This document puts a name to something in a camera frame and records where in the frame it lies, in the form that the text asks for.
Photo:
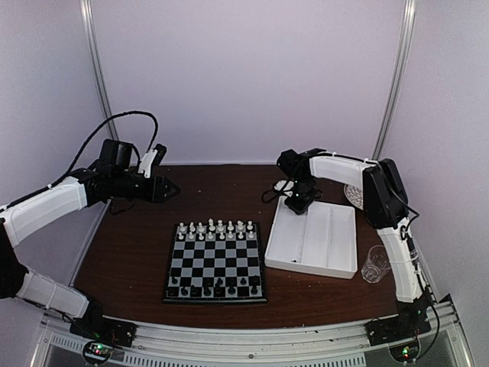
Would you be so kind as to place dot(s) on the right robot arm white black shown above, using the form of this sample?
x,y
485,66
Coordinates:
x,y
385,207

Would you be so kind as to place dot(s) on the white chess pieces row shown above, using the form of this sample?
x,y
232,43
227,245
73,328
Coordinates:
x,y
218,230

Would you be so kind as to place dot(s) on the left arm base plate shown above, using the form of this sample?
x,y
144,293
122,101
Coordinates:
x,y
111,332

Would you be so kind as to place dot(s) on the patterned ceramic plate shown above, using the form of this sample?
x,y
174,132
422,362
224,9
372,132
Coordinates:
x,y
354,196

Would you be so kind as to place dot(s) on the front aluminium rail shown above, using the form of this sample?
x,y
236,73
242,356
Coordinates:
x,y
344,344

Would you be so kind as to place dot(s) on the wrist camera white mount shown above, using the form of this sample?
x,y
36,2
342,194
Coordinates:
x,y
151,158
280,185

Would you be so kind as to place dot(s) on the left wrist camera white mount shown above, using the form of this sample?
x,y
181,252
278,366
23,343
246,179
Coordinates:
x,y
151,158

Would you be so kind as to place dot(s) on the white plastic compartment tray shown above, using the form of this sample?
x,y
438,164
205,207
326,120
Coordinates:
x,y
323,240

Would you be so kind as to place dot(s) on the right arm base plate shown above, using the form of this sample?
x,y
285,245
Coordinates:
x,y
389,330

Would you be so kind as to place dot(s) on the aluminium frame post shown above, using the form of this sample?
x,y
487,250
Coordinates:
x,y
90,31
403,52

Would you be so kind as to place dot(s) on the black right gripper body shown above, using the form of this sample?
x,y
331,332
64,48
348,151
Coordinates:
x,y
303,200

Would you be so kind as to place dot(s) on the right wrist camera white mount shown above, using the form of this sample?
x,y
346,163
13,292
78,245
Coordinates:
x,y
280,185

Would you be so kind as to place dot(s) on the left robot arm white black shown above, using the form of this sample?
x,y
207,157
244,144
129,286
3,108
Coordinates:
x,y
108,177

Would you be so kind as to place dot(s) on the left aluminium frame post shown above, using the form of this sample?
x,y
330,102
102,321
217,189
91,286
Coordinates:
x,y
90,31

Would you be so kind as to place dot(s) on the clear drinking glass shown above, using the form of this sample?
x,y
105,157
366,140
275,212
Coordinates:
x,y
376,265

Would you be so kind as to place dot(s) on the right aluminium frame post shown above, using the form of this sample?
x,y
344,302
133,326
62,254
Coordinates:
x,y
403,52

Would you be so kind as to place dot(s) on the black white chess board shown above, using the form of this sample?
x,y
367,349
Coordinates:
x,y
194,262

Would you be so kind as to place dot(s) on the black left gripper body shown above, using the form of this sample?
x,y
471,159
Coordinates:
x,y
153,194

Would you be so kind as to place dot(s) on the eleventh black chess piece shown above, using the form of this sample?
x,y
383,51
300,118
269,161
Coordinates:
x,y
207,291

